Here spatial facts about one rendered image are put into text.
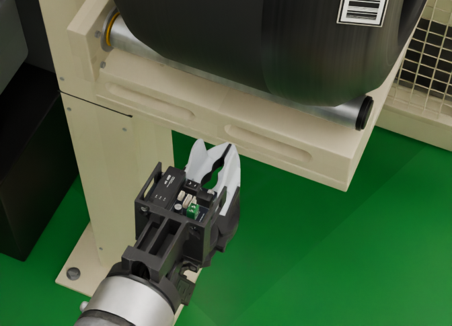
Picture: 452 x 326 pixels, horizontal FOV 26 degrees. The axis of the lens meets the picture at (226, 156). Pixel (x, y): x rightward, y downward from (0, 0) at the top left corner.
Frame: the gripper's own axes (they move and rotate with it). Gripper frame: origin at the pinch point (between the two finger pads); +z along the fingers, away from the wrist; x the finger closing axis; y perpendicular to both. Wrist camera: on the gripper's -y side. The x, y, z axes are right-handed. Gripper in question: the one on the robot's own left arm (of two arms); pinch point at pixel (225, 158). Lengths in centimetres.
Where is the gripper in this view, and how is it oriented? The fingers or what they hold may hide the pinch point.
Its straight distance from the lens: 101.9
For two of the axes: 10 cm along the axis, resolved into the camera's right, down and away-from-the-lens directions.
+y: 0.5, -6.4, -7.7
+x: -9.2, -3.3, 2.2
